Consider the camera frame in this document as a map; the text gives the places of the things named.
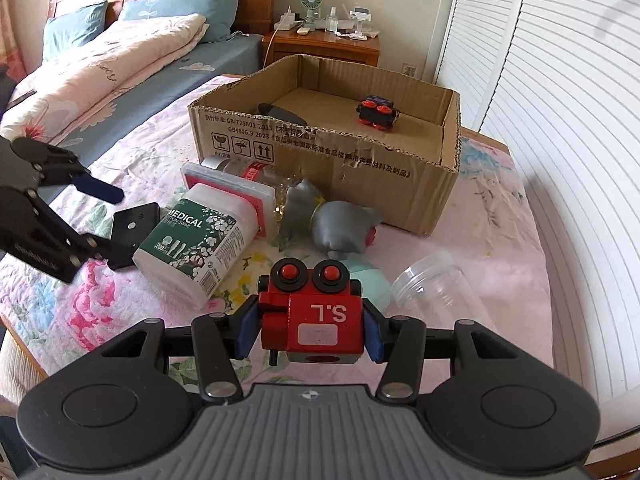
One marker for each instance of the clear spray bottle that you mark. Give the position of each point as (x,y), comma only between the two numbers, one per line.
(333,19)

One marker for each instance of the black object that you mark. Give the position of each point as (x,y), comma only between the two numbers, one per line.
(280,111)

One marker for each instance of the white power strip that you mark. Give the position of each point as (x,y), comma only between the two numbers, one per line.
(287,20)

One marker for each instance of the white cotton swab box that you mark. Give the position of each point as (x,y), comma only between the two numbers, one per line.
(195,245)

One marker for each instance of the mint green round object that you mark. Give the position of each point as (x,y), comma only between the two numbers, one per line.
(370,277)

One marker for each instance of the blue bed sheet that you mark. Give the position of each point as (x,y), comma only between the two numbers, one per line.
(210,60)

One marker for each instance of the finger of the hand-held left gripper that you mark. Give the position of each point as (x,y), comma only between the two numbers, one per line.
(95,184)
(95,246)

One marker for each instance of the white wall socket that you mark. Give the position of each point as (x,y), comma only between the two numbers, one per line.
(410,70)

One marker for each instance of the wooden nightstand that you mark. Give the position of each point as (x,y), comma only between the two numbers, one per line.
(325,47)

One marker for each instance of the small red black toy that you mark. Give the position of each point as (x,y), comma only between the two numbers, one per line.
(376,109)

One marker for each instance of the cardboard box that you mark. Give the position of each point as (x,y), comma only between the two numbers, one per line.
(350,155)

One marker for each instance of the grey shark toy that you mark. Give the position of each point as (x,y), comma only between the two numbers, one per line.
(340,227)

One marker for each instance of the small blue pillow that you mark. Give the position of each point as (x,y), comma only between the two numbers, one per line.
(75,30)

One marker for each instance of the white louvred closet doors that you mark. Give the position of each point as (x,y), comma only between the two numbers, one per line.
(550,135)

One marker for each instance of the small green desk fan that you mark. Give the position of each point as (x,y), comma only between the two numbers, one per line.
(311,2)

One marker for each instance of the white phone stand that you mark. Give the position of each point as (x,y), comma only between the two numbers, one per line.
(361,17)

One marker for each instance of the pink floral quilt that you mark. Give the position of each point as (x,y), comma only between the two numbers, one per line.
(100,75)

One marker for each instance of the clear plastic jar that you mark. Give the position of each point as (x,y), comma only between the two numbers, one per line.
(435,290)

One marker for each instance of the glass bottle of yellow beads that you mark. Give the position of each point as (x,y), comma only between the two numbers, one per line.
(250,169)

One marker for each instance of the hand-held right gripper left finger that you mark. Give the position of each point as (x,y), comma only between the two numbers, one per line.
(244,332)

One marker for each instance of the large blue pillow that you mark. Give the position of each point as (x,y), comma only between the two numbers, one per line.
(200,2)

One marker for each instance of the red toy robot block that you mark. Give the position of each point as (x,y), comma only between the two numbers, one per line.
(315,320)

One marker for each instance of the pink floral tablecloth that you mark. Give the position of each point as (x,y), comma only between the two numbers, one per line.
(475,240)

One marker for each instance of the pink white box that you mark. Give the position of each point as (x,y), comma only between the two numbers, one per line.
(230,185)

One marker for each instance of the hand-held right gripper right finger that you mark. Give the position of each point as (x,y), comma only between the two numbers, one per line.
(374,335)

